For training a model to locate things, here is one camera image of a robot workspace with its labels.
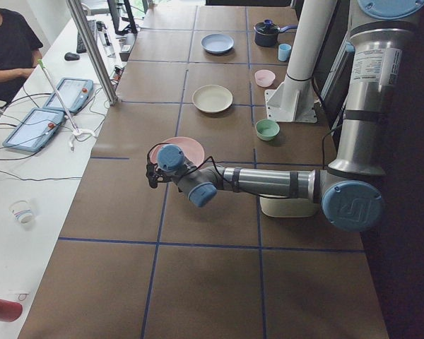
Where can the pink plate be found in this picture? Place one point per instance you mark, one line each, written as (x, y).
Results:
(191, 148)

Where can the blue plate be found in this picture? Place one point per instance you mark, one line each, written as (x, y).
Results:
(217, 43)

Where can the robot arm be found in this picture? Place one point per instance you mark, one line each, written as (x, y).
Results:
(378, 31)

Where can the green bowl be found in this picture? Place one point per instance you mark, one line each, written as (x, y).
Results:
(267, 129)

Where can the cream plate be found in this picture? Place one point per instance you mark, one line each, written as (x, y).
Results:
(212, 99)

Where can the cream toaster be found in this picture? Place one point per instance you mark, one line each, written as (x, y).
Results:
(288, 208)

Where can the pink bowl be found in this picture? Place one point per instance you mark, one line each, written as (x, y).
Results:
(264, 78)

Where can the white mounting pillar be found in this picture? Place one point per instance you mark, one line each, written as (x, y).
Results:
(293, 99)

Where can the white stick with green tip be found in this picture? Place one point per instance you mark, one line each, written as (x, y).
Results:
(77, 132)

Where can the light blue cup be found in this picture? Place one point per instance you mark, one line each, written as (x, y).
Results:
(284, 51)

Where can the dark blue pot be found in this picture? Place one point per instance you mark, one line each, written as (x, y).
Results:
(267, 32)

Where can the far teach pendant tablet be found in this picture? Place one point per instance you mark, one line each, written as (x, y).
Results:
(74, 93)

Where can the teach pendant tablet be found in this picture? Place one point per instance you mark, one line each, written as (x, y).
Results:
(74, 93)
(35, 130)

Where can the near teach pendant tablet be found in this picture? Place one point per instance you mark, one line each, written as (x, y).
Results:
(35, 130)

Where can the black computer mouse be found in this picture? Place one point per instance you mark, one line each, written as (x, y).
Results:
(70, 56)

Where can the seated person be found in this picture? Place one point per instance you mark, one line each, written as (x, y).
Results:
(19, 53)

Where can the red cylinder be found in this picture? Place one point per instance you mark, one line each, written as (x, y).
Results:
(10, 311)

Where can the aluminium frame post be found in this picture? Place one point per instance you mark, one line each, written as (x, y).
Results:
(80, 20)

